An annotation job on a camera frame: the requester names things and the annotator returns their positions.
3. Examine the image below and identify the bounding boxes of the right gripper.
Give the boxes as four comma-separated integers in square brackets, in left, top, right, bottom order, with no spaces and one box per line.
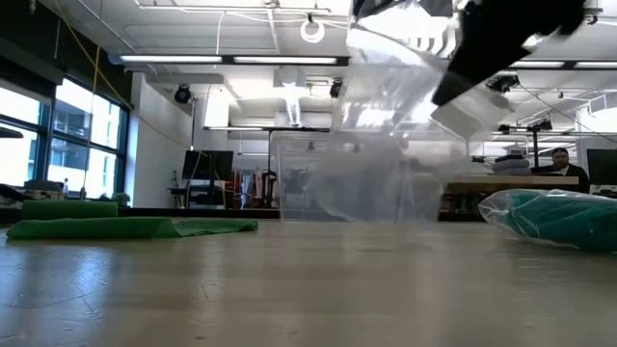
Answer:
[430,0,588,108]

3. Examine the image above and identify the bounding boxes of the clear plastic bag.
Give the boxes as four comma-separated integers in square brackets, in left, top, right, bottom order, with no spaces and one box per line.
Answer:
[307,0,516,225]
[478,187,617,254]

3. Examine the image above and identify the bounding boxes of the teal elastic bandage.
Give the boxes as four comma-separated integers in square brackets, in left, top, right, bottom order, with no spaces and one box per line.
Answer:
[503,190,617,252]

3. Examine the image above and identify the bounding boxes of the green elastic bandage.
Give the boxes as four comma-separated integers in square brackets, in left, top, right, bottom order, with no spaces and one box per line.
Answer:
[5,199,260,242]

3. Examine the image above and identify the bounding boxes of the black ceiling spotlights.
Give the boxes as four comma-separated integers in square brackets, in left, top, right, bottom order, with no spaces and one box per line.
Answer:
[485,73,522,94]

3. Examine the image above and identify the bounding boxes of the black background gantry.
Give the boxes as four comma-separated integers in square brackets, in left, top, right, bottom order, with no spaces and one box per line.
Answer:
[496,120,554,169]

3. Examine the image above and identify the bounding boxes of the wooden background table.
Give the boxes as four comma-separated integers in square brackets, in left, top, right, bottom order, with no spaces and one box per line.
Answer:
[445,174,580,192]

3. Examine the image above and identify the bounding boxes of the person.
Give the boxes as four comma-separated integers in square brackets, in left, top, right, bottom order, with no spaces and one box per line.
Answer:
[536,147,592,195]

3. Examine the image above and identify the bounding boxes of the black monitor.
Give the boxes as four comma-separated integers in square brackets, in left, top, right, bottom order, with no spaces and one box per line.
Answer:
[181,149,235,182]
[585,147,617,187]

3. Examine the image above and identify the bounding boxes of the clear plastic storage box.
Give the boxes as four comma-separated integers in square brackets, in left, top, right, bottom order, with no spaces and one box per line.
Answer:
[268,129,338,223]

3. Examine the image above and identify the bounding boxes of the long ceiling light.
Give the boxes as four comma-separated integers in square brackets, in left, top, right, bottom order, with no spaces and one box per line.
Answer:
[119,54,338,67]

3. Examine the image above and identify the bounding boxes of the dark background desk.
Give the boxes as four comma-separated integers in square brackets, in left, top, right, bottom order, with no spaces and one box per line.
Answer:
[168,184,237,210]

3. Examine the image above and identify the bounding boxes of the white ring lamp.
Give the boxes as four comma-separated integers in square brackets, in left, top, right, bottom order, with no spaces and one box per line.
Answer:
[299,13,328,45]

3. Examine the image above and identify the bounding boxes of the yellow hanging cable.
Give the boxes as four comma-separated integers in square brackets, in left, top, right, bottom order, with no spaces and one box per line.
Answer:
[50,0,134,201]

